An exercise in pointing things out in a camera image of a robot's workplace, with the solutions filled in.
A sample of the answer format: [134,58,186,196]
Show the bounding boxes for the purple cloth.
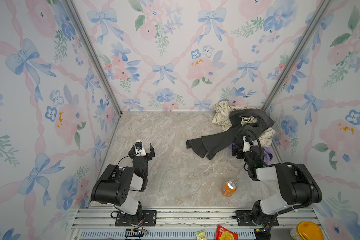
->
[228,144,274,165]

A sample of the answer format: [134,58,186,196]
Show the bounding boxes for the dark grey cloth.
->
[186,109,275,160]

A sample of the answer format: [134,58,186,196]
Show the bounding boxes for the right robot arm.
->
[232,145,323,233]

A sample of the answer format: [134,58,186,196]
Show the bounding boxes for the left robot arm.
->
[91,141,157,228]

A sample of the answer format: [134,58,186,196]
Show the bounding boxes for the cream floral cloth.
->
[212,101,276,148]

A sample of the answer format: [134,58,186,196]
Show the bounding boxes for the orange soda can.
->
[222,179,238,197]

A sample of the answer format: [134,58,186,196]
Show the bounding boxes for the red snack bag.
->
[215,225,239,240]

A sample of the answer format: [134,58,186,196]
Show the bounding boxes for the green snack packet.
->
[195,230,207,240]

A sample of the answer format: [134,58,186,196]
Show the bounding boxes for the yellow lidded container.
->
[290,221,324,240]

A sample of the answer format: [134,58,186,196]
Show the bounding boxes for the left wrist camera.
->
[135,140,147,157]

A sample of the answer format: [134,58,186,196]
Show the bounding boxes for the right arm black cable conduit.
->
[242,128,320,211]

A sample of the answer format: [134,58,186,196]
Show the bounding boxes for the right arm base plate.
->
[232,210,279,228]

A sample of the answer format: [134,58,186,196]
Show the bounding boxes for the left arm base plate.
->
[111,210,157,228]

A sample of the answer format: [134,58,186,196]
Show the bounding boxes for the aluminium mounting rail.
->
[68,206,328,240]

